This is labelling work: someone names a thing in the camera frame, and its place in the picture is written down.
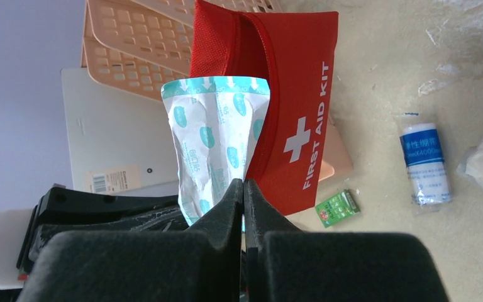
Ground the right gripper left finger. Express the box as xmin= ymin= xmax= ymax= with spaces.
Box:
xmin=18 ymin=179 xmax=243 ymax=301

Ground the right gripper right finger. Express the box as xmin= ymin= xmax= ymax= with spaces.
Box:
xmin=243 ymin=180 xmax=448 ymax=301

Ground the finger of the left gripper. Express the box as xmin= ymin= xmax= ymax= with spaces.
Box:
xmin=16 ymin=187 xmax=188 ymax=276

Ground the plaster strip packet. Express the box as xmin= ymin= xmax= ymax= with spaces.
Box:
xmin=161 ymin=76 xmax=270 ymax=225

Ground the red first aid pouch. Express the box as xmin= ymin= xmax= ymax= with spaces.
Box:
xmin=190 ymin=1 xmax=339 ymax=215

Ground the green small box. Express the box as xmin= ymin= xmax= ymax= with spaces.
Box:
xmin=314 ymin=189 xmax=360 ymax=228

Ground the dark folder in rack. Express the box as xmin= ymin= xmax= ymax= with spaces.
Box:
xmin=61 ymin=68 xmax=178 ymax=197

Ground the pink desk tray organizer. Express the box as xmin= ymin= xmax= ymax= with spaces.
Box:
xmin=319 ymin=117 xmax=353 ymax=182

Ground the pink file organizer rack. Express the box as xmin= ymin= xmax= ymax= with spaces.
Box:
xmin=80 ymin=0 xmax=284 ymax=102

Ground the blue white bandage roll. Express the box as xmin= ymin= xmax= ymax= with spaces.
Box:
xmin=397 ymin=113 xmax=453 ymax=207

